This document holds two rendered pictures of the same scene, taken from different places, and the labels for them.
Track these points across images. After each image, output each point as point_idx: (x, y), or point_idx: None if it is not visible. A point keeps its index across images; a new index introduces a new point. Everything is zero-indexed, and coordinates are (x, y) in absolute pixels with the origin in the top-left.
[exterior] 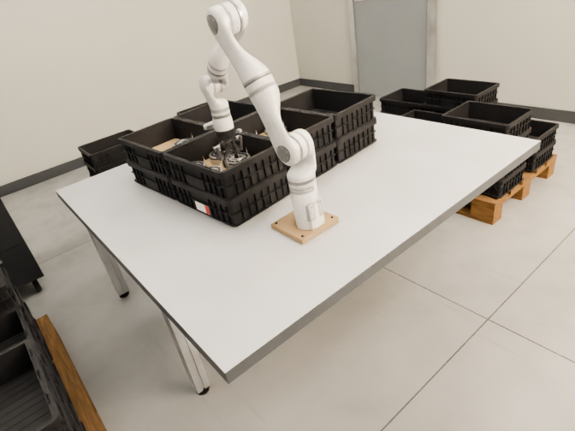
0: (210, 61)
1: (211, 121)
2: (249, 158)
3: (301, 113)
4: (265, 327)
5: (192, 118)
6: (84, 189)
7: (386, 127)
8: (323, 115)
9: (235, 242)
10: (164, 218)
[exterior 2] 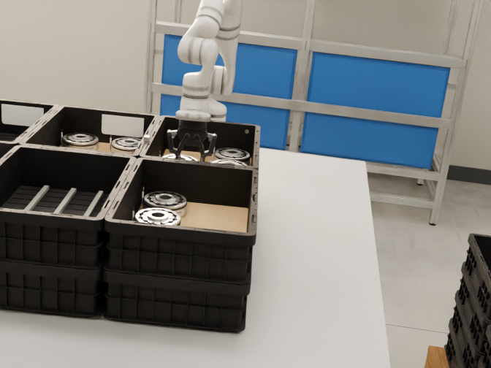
0: (223, 14)
1: (196, 112)
2: (216, 120)
3: (48, 122)
4: (324, 159)
5: (50, 231)
6: None
7: None
8: (58, 109)
9: (267, 190)
10: (287, 245)
